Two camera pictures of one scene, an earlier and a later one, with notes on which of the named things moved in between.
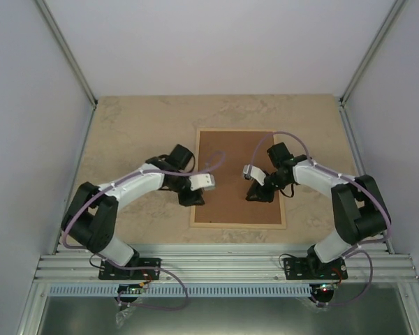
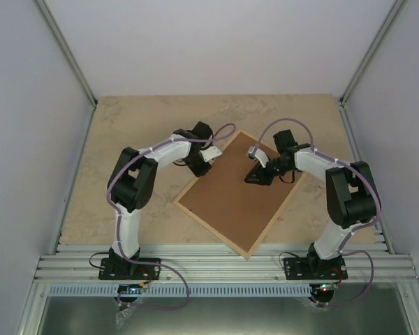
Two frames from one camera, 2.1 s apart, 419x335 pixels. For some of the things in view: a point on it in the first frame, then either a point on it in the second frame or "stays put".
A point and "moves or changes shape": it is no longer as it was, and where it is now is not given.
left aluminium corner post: (68, 52) stays put
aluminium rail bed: (226, 263) stays put
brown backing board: (227, 202) moves or changes shape
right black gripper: (256, 189) → (265, 179)
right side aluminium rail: (358, 155) stays put
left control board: (130, 289) stays put
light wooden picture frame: (265, 226) → (234, 246)
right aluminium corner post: (394, 9) stays put
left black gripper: (190, 199) → (200, 172)
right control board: (327, 287) stays put
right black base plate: (308, 268) stays put
